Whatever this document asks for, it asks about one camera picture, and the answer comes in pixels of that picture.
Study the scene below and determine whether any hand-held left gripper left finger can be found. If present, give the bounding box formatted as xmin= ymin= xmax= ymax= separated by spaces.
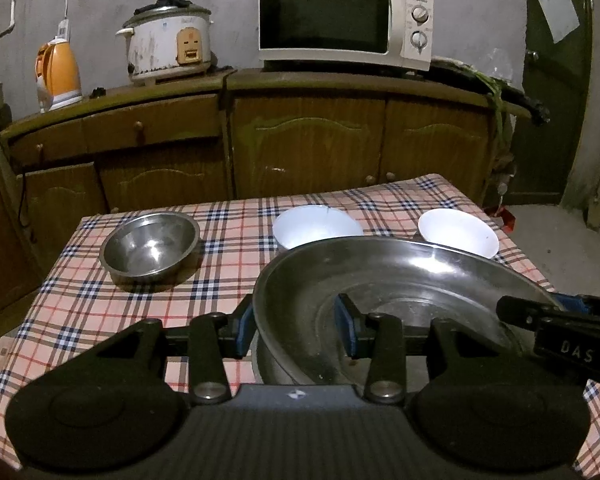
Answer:
xmin=130 ymin=296 xmax=255 ymax=407

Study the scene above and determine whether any red plastic item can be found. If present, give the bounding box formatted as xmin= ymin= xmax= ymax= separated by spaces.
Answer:
xmin=485 ymin=205 xmax=515 ymax=234

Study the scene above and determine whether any black cable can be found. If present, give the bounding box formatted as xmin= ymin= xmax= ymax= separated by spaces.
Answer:
xmin=16 ymin=170 xmax=32 ymax=227

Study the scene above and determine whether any plaid tablecloth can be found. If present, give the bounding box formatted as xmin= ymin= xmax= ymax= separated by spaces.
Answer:
xmin=0 ymin=174 xmax=600 ymax=471

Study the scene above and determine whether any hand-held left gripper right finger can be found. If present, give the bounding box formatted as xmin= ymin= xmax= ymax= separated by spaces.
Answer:
xmin=334 ymin=292 xmax=473 ymax=407

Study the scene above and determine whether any white microwave oven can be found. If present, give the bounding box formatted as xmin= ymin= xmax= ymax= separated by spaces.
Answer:
xmin=258 ymin=0 xmax=435 ymax=73

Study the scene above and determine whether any large steel plate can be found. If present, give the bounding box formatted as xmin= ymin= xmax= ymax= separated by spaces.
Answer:
xmin=252 ymin=237 xmax=563 ymax=386

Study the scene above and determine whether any small steel plate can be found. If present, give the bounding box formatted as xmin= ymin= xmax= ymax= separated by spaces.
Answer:
xmin=255 ymin=341 xmax=366 ymax=387

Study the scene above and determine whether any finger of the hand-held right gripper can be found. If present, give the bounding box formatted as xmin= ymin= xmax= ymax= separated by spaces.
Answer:
xmin=555 ymin=293 xmax=600 ymax=317
xmin=496 ymin=295 xmax=572 ymax=334

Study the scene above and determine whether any wooden kitchen cabinet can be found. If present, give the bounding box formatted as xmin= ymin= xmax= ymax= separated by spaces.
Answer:
xmin=0 ymin=67 xmax=518 ymax=321

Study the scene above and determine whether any orange electric kettle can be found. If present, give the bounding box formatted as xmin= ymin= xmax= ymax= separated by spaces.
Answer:
xmin=35 ymin=37 xmax=83 ymax=112

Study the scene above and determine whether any white ceramic bowl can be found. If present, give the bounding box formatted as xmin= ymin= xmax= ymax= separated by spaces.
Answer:
xmin=418 ymin=208 xmax=501 ymax=260

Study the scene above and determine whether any steel bowl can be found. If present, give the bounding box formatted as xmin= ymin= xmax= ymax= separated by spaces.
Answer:
xmin=99 ymin=211 xmax=201 ymax=281

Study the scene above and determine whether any green door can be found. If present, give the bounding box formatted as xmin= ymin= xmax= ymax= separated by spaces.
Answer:
xmin=505 ymin=0 xmax=596 ymax=198

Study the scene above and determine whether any paper sheet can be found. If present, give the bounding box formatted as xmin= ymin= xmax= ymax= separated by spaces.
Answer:
xmin=530 ymin=0 xmax=580 ymax=44

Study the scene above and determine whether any white rice cooker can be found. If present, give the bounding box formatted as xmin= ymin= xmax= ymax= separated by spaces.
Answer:
xmin=116 ymin=0 xmax=215 ymax=83

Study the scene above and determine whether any pale blue ceramic bowl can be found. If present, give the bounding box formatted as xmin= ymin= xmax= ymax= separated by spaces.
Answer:
xmin=272 ymin=205 xmax=365 ymax=252

